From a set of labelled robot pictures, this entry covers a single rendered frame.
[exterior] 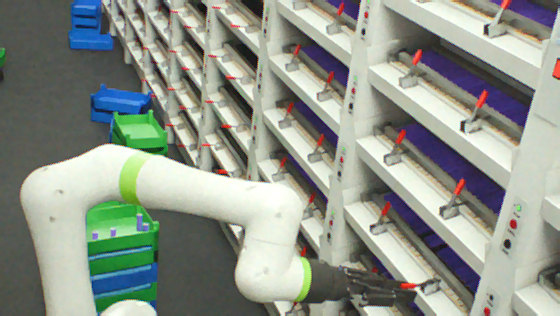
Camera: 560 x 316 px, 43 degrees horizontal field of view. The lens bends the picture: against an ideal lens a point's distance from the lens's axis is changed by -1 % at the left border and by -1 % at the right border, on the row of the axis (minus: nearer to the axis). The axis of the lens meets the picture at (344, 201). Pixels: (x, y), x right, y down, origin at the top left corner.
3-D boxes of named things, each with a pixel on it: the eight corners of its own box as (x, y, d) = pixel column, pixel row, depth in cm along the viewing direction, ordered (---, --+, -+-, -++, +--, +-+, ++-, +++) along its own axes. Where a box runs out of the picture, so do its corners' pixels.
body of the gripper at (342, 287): (309, 285, 152) (344, 289, 157) (324, 308, 146) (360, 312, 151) (321, 256, 150) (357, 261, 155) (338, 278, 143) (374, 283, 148)
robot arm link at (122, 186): (70, 201, 156) (65, 148, 151) (111, 183, 166) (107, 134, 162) (134, 218, 149) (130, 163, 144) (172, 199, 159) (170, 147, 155)
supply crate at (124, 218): (69, 259, 226) (68, 238, 223) (54, 228, 241) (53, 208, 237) (158, 243, 243) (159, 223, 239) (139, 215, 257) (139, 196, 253)
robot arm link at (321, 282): (317, 269, 139) (300, 245, 146) (296, 317, 143) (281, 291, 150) (342, 272, 143) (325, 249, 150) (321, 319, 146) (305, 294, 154)
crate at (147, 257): (70, 279, 230) (69, 259, 226) (54, 248, 244) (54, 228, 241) (158, 262, 246) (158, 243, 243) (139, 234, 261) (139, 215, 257)
